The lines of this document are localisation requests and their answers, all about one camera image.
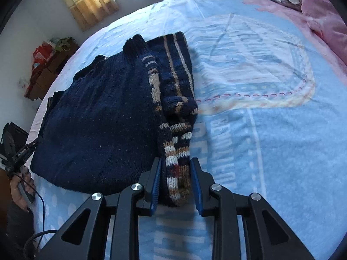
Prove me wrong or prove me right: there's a pink folded quilt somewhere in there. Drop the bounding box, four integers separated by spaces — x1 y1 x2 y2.
301 0 347 66

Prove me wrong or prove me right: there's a red gift bag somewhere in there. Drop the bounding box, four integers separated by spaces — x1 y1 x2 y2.
31 45 55 71

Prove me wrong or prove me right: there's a yellow patterned curtain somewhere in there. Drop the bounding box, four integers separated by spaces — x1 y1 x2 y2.
51 0 120 31

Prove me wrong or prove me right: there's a black cable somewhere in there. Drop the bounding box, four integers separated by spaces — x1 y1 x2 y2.
23 185 58 260

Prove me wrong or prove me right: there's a person's left forearm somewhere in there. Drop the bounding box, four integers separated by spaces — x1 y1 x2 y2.
5 204 36 260

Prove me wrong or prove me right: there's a blue and pink bed sheet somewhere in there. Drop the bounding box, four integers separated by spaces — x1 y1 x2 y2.
27 0 347 260

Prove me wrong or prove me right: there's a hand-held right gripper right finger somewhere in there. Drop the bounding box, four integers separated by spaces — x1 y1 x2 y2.
190 157 316 260

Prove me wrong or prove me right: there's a navy patterned knitted sweater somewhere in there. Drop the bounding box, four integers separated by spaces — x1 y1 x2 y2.
30 32 199 207

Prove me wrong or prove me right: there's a person's left hand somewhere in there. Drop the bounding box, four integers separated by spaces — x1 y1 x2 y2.
10 165 37 210

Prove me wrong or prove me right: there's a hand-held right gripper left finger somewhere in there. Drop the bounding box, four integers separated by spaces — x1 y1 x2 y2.
38 157 163 260

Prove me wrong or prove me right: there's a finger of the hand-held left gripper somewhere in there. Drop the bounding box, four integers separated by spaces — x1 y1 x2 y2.
29 137 44 152

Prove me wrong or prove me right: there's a brown wooden desk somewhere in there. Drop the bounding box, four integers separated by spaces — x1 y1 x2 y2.
24 39 80 102

